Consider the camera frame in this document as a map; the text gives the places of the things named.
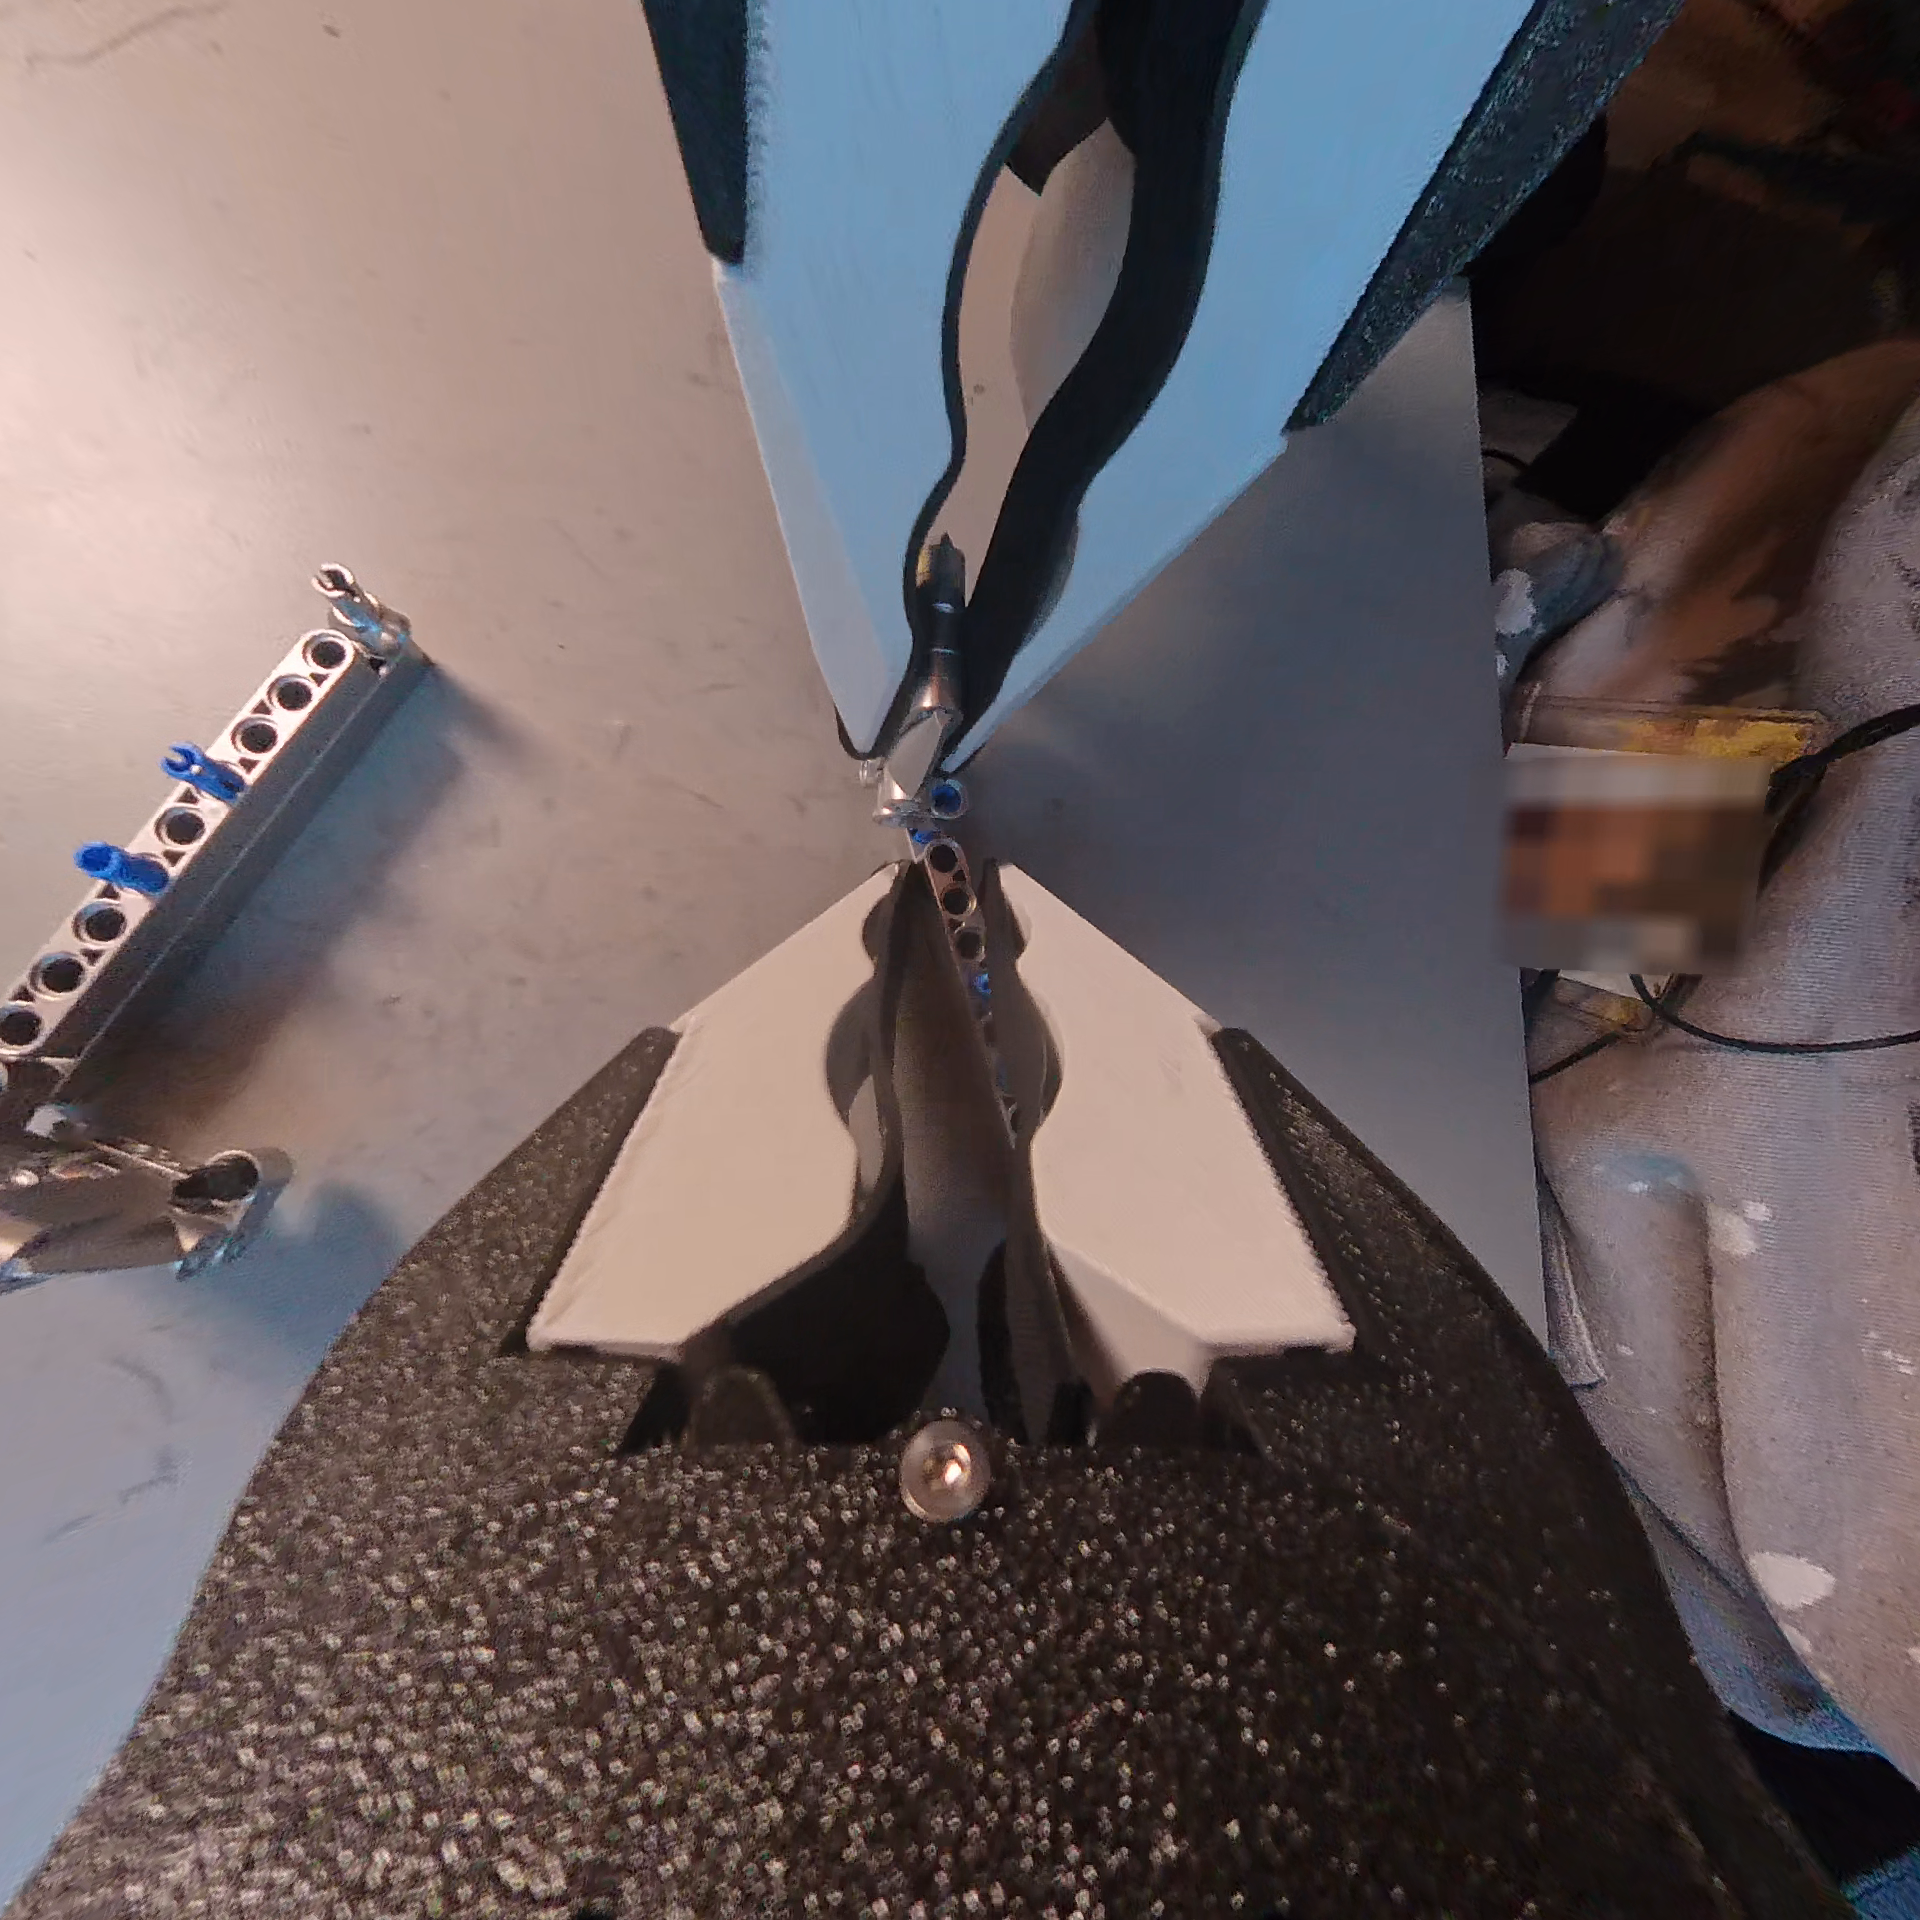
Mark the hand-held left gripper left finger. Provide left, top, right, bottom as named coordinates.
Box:
left=525, top=857, right=951, bottom=1368

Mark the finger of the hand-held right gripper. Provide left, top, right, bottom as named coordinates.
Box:
left=710, top=0, right=1113, bottom=760
left=943, top=0, right=1542, bottom=777

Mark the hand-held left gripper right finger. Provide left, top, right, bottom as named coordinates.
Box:
left=983, top=861, right=1359, bottom=1441

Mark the grey holed beam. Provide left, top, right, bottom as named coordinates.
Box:
left=899, top=777, right=1039, bottom=1151

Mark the long grey beam panel assembly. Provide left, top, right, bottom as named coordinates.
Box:
left=0, top=560, right=439, bottom=1296

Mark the grey desk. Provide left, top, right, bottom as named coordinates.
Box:
left=0, top=0, right=1550, bottom=1863

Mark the thin black cable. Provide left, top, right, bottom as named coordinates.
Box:
left=1520, top=702, right=1920, bottom=1085

